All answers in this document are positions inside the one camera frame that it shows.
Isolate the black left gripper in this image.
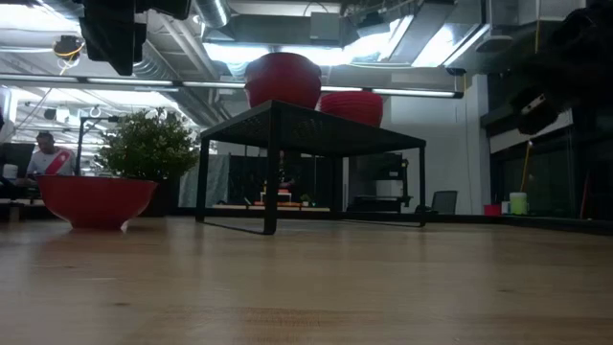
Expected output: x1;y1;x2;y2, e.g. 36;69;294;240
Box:
79;0;193;78

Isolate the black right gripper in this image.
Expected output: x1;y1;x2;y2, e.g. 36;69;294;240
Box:
508;80;579;137

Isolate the long ceiling light tube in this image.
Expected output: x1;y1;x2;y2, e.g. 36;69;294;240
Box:
0;71;181;90
179;79;465;100

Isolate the pale cylindrical container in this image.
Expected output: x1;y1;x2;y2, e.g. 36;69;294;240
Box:
509;191;530;216

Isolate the small green bushy plant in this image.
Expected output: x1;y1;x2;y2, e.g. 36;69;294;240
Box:
95;107;201;218

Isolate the black pole stand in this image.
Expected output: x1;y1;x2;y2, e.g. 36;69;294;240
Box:
75;107;121;178

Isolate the grey office chair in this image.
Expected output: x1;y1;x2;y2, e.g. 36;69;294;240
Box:
429;190;460;216

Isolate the dark monitor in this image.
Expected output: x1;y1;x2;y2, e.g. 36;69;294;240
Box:
0;142;34;169

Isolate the black cabinet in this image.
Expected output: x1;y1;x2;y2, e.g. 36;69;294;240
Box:
347;152;413;213

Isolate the grey green curtain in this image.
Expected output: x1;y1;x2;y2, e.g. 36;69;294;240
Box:
179;152;231;208

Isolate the black perforated metal shelf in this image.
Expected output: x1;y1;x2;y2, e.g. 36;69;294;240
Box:
194;99;427;236

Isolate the black ceiling cord reel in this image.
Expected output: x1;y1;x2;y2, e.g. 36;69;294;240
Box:
51;34;86;62

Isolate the silver spiral air duct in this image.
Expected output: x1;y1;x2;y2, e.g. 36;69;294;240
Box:
193;0;231;29

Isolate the black aluminium rig frame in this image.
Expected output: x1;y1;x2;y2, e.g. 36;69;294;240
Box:
0;203;613;236

